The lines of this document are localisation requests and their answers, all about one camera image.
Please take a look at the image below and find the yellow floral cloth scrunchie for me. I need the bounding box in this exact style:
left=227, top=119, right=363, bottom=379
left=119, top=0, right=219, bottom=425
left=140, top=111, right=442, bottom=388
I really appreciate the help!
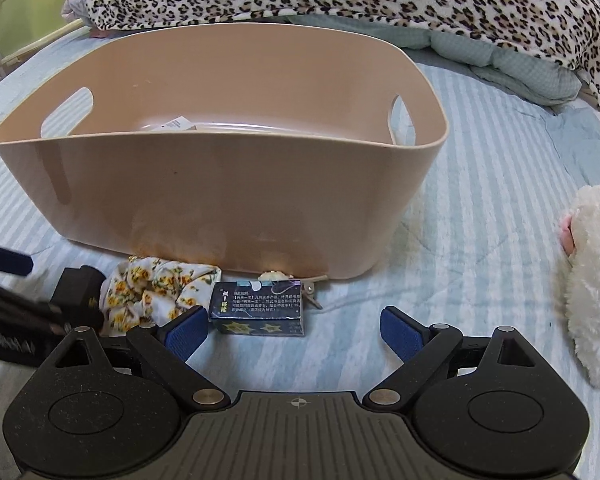
left=100, top=256, right=222, bottom=337

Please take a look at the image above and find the light blue quilted blanket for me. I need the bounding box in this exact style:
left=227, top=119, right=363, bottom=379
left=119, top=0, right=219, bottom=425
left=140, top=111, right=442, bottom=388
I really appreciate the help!
left=287, top=14, right=583, bottom=107

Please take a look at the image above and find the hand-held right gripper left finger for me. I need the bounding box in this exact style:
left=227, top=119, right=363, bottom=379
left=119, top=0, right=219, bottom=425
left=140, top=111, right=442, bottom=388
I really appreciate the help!
left=45, top=305, right=231, bottom=408

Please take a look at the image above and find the white plush toy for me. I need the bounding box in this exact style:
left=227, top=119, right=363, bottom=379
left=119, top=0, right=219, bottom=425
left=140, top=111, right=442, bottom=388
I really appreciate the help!
left=559, top=185, right=600, bottom=389

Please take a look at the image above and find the striped blue bed sheet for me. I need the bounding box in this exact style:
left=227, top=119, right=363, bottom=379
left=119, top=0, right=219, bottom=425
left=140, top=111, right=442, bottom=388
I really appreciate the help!
left=0, top=22, right=600, bottom=480

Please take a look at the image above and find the pink floral cloth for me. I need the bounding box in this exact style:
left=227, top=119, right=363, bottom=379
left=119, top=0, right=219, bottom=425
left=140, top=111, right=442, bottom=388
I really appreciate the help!
left=64, top=0, right=108, bottom=40

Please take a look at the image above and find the beige plastic basket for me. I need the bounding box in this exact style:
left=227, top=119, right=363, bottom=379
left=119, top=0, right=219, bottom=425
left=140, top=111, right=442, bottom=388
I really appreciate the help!
left=0, top=22, right=449, bottom=281

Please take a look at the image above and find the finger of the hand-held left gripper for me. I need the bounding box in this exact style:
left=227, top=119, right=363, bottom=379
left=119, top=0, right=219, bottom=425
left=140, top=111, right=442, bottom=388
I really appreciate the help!
left=0, top=239, right=34, bottom=277
left=0, top=265, right=106, bottom=341

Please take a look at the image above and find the white paper packet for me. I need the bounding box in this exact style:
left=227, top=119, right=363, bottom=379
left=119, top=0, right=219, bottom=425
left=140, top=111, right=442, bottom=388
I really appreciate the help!
left=147, top=115, right=199, bottom=132

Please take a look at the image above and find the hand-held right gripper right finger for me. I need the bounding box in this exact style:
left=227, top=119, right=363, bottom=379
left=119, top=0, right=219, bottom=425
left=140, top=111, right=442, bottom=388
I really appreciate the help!
left=364, top=305, right=538, bottom=408

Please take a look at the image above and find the dark blue star-printed box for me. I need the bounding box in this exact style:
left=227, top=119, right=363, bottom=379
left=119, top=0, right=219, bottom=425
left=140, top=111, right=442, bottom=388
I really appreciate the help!
left=208, top=279, right=307, bottom=337

